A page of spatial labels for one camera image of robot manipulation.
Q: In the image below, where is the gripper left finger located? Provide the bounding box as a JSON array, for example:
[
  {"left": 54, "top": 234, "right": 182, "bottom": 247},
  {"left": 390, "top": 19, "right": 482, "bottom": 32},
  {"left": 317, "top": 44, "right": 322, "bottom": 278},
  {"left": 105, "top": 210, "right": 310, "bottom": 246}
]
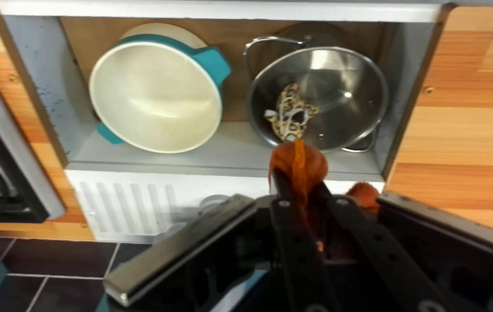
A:
[{"left": 103, "top": 169, "right": 343, "bottom": 312}]

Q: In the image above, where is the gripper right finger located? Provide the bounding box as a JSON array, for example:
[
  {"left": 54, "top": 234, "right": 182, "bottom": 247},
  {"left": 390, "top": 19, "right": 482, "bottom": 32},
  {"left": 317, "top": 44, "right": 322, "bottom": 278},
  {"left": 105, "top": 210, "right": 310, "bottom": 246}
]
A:
[{"left": 319, "top": 182, "right": 493, "bottom": 312}]

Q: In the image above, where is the orange plush toy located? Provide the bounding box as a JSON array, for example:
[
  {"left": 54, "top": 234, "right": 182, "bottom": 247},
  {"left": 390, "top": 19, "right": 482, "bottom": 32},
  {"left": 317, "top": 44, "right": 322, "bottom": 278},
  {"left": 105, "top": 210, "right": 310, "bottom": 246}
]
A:
[{"left": 268, "top": 139, "right": 380, "bottom": 260}]

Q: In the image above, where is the toy kitchen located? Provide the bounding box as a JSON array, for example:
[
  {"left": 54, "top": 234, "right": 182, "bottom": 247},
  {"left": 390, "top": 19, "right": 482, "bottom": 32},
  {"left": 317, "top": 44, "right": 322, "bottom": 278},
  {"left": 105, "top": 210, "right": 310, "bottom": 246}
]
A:
[{"left": 0, "top": 0, "right": 493, "bottom": 244}]

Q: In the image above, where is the teal pot with cream inside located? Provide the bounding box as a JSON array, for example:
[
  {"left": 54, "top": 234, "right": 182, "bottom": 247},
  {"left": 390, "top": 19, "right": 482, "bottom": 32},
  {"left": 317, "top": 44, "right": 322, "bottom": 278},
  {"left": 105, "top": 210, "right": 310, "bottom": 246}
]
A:
[{"left": 88, "top": 23, "right": 232, "bottom": 155}]

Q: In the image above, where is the leopard print plush toy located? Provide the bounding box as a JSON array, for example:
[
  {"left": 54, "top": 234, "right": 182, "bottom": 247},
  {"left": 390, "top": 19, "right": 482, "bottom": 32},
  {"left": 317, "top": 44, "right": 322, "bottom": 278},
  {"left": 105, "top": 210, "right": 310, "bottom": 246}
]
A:
[{"left": 263, "top": 83, "right": 320, "bottom": 142}]

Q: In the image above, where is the stainless steel pot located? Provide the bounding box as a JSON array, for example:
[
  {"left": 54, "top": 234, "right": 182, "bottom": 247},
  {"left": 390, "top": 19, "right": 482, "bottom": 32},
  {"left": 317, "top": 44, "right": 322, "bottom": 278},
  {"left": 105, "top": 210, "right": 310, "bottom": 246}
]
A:
[{"left": 243, "top": 22, "right": 389, "bottom": 153}]

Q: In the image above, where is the grey tap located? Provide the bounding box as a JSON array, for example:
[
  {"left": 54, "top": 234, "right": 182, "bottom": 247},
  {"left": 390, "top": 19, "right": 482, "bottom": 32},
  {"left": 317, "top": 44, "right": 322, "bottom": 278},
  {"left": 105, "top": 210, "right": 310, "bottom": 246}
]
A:
[{"left": 153, "top": 194, "right": 235, "bottom": 244}]

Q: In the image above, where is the grey sink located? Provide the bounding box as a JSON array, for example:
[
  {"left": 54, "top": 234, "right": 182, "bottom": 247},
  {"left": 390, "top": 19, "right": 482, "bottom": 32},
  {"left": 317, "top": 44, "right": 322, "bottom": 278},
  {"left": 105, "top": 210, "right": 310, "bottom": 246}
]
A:
[{"left": 0, "top": 0, "right": 453, "bottom": 244}]

